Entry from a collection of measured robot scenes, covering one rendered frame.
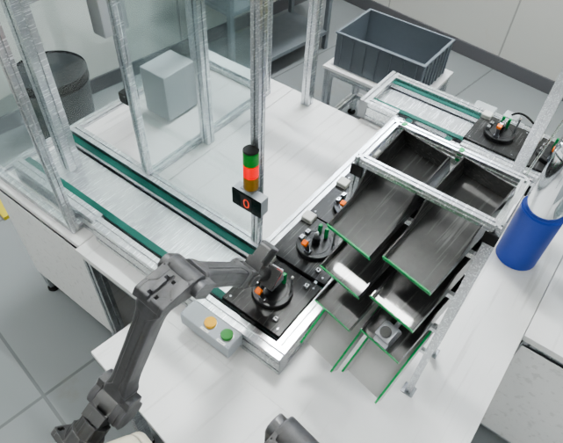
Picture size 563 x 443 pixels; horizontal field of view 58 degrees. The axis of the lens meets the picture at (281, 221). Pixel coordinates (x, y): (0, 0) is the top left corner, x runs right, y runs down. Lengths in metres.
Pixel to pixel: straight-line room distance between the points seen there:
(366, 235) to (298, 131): 1.39
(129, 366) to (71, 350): 1.73
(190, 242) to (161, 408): 0.61
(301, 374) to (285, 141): 1.18
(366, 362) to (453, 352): 0.40
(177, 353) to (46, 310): 1.41
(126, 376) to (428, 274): 0.69
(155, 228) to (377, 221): 1.05
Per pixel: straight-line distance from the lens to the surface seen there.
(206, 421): 1.67
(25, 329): 3.03
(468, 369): 1.86
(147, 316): 1.04
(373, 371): 1.58
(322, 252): 1.83
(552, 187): 1.90
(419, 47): 3.65
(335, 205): 2.00
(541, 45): 4.90
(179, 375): 1.74
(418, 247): 1.18
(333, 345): 1.59
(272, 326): 1.67
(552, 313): 2.12
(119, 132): 2.58
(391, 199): 1.22
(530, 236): 2.04
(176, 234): 1.99
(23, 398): 2.84
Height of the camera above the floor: 2.42
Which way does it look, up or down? 48 degrees down
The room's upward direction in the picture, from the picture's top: 4 degrees clockwise
